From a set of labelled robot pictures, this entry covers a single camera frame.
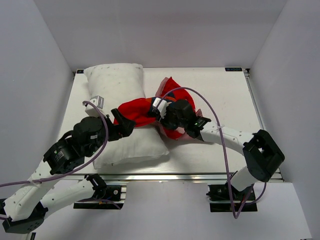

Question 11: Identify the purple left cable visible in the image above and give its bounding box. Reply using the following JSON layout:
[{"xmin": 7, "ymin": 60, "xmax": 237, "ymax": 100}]
[{"xmin": 0, "ymin": 100, "xmax": 122, "ymax": 221}]

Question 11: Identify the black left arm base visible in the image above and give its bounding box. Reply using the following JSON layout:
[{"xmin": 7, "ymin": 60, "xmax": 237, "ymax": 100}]
[{"xmin": 73, "ymin": 184, "xmax": 127, "ymax": 210}]

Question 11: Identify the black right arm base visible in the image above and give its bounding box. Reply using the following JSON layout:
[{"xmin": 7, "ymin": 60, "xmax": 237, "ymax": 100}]
[{"xmin": 205, "ymin": 183, "xmax": 258, "ymax": 214}]

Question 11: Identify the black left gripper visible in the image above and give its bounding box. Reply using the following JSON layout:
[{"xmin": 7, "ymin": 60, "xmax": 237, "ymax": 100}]
[{"xmin": 86, "ymin": 108, "xmax": 137, "ymax": 157}]

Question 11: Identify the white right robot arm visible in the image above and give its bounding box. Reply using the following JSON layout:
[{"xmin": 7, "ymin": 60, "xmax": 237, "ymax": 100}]
[{"xmin": 152, "ymin": 99, "xmax": 285, "ymax": 200}]

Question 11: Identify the blue table label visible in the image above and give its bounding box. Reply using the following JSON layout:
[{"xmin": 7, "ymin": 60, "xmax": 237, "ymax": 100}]
[{"xmin": 224, "ymin": 67, "xmax": 243, "ymax": 72}]

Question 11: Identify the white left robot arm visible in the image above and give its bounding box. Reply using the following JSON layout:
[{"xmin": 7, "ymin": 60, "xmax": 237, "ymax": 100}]
[{"xmin": 0, "ymin": 108, "xmax": 136, "ymax": 235}]

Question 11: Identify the white pillow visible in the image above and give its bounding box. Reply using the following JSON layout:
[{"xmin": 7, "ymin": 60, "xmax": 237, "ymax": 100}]
[{"xmin": 84, "ymin": 63, "xmax": 169, "ymax": 170}]

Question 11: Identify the aluminium table edge rail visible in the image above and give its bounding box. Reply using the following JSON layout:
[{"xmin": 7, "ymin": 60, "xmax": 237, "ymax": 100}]
[{"xmin": 67, "ymin": 171, "xmax": 285, "ymax": 183}]

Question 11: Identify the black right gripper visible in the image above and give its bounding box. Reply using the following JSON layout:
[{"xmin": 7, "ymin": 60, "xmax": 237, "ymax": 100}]
[{"xmin": 155, "ymin": 106, "xmax": 187, "ymax": 130}]

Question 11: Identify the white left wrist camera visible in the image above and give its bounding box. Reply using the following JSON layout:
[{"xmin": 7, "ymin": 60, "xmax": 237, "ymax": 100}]
[{"xmin": 83, "ymin": 95, "xmax": 104, "ymax": 117}]

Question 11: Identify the red patterned pillowcase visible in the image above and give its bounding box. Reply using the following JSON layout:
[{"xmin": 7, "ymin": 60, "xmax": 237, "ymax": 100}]
[{"xmin": 117, "ymin": 77, "xmax": 202, "ymax": 140}]

